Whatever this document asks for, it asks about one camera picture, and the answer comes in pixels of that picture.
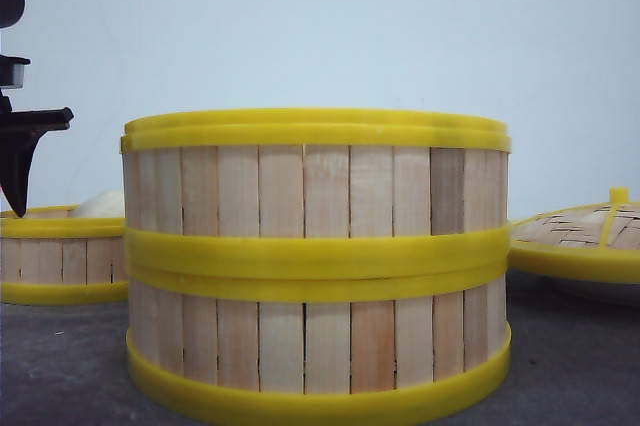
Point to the white plate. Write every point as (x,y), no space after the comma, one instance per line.
(620,294)

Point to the bamboo steamer basket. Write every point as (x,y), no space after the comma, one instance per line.
(392,362)
(51,258)
(315,196)

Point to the left basket white bun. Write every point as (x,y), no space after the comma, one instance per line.
(108,204)

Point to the woven bamboo steamer lid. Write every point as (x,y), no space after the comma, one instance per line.
(596,243)

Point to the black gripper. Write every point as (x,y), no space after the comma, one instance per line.
(21,131)

